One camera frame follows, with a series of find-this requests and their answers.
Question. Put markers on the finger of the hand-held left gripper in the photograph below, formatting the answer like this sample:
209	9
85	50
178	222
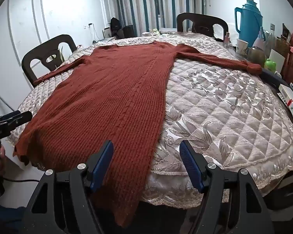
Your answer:
11	115
24	117

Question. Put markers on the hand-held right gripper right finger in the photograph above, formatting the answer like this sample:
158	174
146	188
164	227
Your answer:
190	165

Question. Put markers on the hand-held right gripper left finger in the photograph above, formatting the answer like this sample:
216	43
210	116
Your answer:
102	165

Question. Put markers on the rust red knit sweater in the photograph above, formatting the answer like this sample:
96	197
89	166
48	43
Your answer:
112	90

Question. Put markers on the person's left forearm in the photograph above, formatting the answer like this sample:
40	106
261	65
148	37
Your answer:
5	217

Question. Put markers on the person's left hand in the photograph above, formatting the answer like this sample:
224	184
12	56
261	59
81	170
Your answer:
2	162

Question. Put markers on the dark brown chair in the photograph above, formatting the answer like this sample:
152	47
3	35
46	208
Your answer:
39	53
202	19

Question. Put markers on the beige quilted blanket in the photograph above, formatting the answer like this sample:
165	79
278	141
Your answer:
222	107

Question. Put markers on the green plant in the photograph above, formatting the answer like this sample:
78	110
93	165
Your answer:
61	53

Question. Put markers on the white cabinet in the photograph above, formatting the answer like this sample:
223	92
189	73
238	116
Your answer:
107	33

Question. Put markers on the white flat box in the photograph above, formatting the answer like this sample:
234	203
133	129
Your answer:
291	100

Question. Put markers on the green baby bottle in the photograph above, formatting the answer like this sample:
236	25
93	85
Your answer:
270	65

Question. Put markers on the black backpack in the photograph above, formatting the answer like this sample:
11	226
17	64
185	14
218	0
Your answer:
116	26

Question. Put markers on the white mug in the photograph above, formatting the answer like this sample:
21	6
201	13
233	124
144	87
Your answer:
241	46

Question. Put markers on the small perfume bottle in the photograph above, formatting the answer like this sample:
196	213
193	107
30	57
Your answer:
227	39

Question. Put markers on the black box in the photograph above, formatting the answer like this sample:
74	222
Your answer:
129	31

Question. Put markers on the white card box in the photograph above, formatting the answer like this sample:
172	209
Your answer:
276	61

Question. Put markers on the white spray bottle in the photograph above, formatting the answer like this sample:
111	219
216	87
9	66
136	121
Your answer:
258	40

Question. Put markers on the clear glass bottle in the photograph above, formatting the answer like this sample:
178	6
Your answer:
271	39

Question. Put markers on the blue bag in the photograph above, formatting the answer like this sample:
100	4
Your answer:
250	22

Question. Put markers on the striped blue beige curtain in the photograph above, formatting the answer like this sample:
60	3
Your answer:
139	4

